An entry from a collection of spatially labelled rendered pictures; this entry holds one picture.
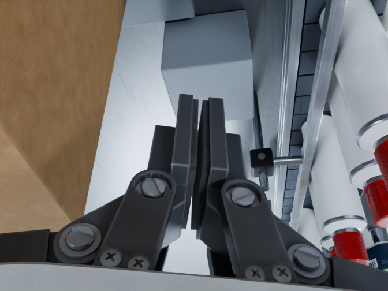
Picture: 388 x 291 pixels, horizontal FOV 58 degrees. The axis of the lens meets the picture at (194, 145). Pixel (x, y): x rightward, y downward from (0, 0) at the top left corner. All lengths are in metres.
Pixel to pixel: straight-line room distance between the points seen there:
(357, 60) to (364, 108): 0.05
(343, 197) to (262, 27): 0.23
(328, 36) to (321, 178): 0.21
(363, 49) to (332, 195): 0.19
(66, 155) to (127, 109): 0.37
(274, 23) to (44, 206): 0.35
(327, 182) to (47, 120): 0.36
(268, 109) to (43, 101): 0.44
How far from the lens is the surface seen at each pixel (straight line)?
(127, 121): 0.61
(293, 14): 0.41
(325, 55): 0.34
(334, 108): 0.40
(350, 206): 0.46
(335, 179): 0.47
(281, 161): 0.47
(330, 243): 0.51
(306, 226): 0.78
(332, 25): 0.32
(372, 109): 0.30
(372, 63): 0.33
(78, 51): 0.25
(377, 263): 0.95
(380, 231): 0.96
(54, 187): 0.20
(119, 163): 0.72
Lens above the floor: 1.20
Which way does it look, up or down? 35 degrees down
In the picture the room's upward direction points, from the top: 180 degrees counter-clockwise
